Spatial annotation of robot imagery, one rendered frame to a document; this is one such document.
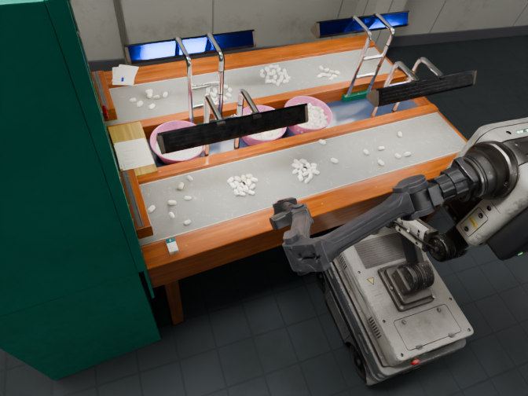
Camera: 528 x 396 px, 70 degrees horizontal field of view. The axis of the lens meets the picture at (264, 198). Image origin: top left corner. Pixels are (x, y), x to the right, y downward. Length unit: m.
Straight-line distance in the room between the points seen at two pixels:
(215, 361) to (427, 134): 1.69
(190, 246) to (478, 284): 1.96
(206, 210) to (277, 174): 0.40
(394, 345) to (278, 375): 0.65
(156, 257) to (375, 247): 1.11
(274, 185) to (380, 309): 0.76
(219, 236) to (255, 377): 0.89
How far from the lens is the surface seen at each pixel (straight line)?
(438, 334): 1.97
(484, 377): 2.61
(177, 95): 2.15
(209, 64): 2.34
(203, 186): 1.71
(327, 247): 0.94
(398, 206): 1.07
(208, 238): 1.54
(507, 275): 3.02
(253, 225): 1.58
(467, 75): 2.19
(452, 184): 1.13
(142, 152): 1.81
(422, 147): 2.22
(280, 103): 2.16
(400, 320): 1.91
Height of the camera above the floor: 2.10
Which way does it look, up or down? 53 degrees down
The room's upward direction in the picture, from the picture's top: 12 degrees clockwise
